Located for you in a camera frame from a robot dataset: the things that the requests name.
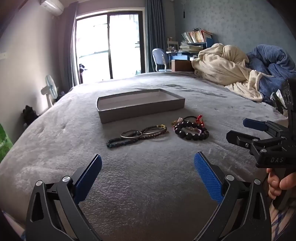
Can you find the blue duvet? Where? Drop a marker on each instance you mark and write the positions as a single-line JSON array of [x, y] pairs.
[[270, 60]]

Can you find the person's right hand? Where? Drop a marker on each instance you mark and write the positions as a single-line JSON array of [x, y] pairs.
[[274, 183]]

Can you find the grey bed blanket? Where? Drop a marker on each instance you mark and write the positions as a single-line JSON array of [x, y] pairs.
[[69, 139]]

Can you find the blue desk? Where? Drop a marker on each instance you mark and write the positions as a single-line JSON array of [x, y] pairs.
[[185, 55]]

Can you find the clear plastic wrapper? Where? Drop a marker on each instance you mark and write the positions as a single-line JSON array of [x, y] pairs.
[[278, 102]]

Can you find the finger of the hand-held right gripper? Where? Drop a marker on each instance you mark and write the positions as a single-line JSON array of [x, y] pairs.
[[240, 139], [254, 124]]

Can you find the black bag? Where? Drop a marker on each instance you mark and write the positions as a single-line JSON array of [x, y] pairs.
[[30, 114]]

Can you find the blue chair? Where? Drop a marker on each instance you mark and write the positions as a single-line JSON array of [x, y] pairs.
[[159, 56]]

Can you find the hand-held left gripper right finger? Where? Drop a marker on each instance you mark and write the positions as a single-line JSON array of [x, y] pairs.
[[208, 178]]

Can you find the white standing fan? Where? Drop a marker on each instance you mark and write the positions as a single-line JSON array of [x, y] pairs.
[[50, 87]]

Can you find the teal curtain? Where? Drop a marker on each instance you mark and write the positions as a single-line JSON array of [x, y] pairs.
[[156, 34]]

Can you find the sliding glass door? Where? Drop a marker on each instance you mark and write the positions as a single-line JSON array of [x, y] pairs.
[[108, 46]]

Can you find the cream fleece blanket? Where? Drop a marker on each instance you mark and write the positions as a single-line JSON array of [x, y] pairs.
[[222, 67]]

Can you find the dark curtain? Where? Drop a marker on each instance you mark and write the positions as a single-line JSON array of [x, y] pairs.
[[68, 51]]

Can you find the grey cardboard box tray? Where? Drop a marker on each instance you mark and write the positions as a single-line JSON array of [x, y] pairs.
[[138, 106]]

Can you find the stack of papers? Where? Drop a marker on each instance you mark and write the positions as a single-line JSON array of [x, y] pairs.
[[190, 47]]

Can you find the green bag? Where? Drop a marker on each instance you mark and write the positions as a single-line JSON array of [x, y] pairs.
[[4, 143]]

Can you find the white air conditioner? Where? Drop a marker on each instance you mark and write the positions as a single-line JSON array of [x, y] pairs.
[[52, 5]]

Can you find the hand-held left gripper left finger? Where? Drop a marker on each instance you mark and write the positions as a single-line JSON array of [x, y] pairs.
[[89, 178]]

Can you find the row of books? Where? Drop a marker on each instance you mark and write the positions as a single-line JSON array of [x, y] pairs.
[[196, 36]]

